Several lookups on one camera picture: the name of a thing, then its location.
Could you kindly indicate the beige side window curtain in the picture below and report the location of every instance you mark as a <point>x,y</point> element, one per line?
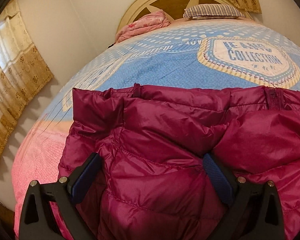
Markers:
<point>23,72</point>

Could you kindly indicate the pink folded blanket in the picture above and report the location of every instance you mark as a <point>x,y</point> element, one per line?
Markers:
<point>147,23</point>

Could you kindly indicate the blue pink printed bedspread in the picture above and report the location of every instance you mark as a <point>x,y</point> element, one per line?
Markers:
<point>206,54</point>

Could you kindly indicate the striped pillow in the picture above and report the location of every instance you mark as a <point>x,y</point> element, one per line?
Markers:
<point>213,11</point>

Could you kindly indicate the magenta puffer jacket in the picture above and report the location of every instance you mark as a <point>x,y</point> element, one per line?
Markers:
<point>152,141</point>

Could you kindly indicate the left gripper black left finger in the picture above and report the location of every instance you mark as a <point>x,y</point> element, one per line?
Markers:
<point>37,219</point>

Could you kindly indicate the cream wooden headboard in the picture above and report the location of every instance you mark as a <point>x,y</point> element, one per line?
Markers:
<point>174,9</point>

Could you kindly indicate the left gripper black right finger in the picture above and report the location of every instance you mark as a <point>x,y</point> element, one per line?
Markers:
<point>253,211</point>

